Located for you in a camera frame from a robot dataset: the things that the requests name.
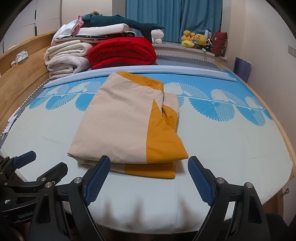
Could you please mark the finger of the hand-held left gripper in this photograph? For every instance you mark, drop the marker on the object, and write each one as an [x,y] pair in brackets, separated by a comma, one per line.
[25,157]
[53,173]

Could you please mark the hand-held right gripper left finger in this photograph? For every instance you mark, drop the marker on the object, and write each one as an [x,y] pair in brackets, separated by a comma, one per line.
[97,180]

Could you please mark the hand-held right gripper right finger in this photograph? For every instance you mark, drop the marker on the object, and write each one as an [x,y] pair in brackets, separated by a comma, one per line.
[201,183]

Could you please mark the beige and mustard hooded coat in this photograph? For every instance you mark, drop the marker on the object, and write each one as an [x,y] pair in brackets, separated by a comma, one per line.
[115,120]

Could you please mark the blue white printed bed sheet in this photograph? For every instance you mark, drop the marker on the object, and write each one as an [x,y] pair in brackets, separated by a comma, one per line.
[231,150]

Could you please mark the wooden headboard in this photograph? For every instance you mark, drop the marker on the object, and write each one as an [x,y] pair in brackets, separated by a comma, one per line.
[23,76]

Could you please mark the small headboard ornament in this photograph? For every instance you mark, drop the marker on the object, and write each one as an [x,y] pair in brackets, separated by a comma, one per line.
[14,62]

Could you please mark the pale fluffy folded blanket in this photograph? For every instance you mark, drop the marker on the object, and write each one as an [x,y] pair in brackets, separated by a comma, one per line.
[69,67]

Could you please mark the tissue pack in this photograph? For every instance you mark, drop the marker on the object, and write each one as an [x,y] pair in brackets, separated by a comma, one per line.
[22,56]

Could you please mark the cream folded blanket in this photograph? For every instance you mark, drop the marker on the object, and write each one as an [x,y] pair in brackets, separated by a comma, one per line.
[67,49]

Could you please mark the red folded blanket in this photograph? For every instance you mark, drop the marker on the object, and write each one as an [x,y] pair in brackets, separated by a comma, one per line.
[122,53]

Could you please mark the white and pink cloth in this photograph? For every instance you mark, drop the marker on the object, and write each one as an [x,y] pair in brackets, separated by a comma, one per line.
[69,26]

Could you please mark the grey window ledge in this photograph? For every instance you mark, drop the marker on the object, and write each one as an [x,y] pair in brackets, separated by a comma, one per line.
[175,47]

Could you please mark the black white striped plush toy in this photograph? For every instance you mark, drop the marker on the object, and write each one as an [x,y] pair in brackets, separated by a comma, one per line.
[209,44]

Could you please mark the maroon cushion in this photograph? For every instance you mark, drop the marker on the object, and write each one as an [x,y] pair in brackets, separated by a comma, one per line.
[219,42]

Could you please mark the white wardrobe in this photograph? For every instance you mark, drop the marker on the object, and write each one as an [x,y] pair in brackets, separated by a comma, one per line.
[46,16]

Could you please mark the yellow round plush toy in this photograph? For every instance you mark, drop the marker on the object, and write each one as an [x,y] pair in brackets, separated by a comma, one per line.
[200,39]

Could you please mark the yellow duck plush toy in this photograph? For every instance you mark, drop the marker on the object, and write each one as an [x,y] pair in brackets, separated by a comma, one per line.
[187,39]

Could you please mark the white folded quilt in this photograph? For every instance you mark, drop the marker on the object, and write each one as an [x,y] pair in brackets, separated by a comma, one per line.
[104,29]

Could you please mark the white mushroom plush toy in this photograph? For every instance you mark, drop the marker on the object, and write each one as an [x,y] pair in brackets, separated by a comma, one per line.
[157,36]

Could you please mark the brown fuzzy plush toy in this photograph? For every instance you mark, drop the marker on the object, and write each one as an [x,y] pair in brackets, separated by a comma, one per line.
[94,12]

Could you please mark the teal shark plush toy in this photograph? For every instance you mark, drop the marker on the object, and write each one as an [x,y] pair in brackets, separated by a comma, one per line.
[111,20]

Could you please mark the blue curtain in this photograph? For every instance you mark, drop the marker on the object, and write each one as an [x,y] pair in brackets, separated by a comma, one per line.
[173,18]

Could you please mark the wooden bed frame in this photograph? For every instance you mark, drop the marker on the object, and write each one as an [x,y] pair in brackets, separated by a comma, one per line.
[281,199]

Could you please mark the wall socket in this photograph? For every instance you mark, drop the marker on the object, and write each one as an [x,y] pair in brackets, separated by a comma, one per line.
[291,51]

